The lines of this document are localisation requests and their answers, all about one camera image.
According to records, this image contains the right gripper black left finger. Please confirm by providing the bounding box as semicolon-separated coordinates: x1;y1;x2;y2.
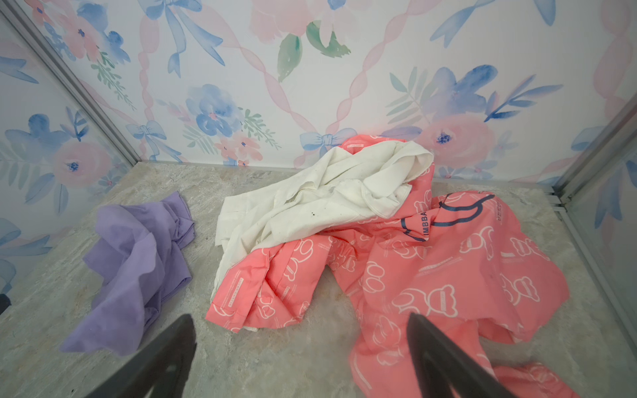
88;314;197;397

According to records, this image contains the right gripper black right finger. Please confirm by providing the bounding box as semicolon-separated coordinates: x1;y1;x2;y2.
406;313;514;398

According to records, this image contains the purple cloth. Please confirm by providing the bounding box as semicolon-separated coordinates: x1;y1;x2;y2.
61;192;196;356

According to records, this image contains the pink printed cloth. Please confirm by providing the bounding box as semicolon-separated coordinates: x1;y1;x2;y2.
207;135;574;397

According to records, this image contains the white cloth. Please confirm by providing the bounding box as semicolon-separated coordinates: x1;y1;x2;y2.
212;140;435;292

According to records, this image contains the right floor aluminium rail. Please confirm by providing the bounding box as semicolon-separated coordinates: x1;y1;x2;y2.
547;192;636;356

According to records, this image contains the right corner aluminium post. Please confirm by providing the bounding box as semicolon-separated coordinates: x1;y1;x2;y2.
553;96;636;206

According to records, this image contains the corner aluminium post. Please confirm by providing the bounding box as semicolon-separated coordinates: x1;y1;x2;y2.
1;0;142;166
553;96;636;206

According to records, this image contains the left corner aluminium post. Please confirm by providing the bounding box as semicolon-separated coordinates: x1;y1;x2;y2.
1;0;142;166

